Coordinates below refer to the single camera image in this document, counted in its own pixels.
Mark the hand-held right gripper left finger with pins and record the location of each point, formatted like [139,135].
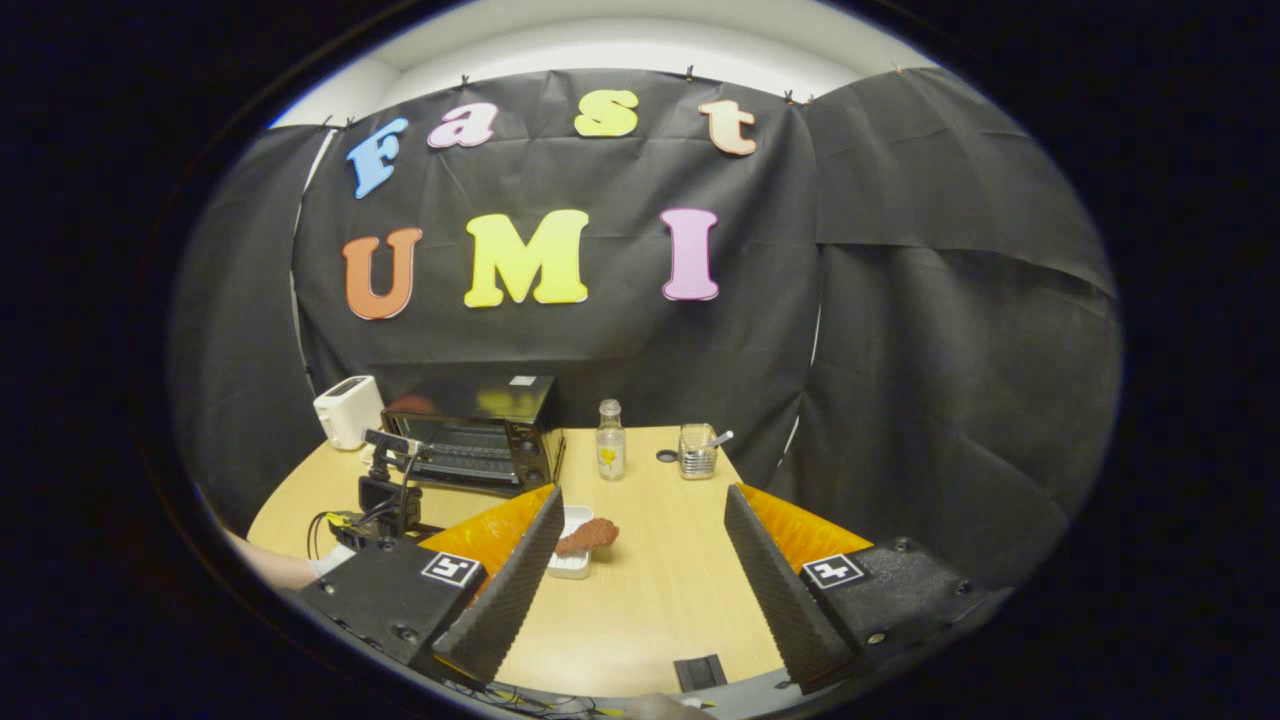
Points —
[510,600]

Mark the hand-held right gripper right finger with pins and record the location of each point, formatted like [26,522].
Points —
[775,600]

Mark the reddish brown meat piece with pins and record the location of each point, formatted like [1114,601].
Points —
[590,535]

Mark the black electric oven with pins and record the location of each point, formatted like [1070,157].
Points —
[480,400]

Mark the white rectangular tray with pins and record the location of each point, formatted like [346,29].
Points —
[575,567]

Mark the white toaster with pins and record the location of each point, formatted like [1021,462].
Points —
[345,415]

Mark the black table clamp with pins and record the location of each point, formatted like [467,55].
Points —
[700,672]

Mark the clear cutlery holder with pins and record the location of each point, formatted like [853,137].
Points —
[697,460]

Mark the clear bottle with yellow label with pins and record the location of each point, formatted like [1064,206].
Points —
[611,455]

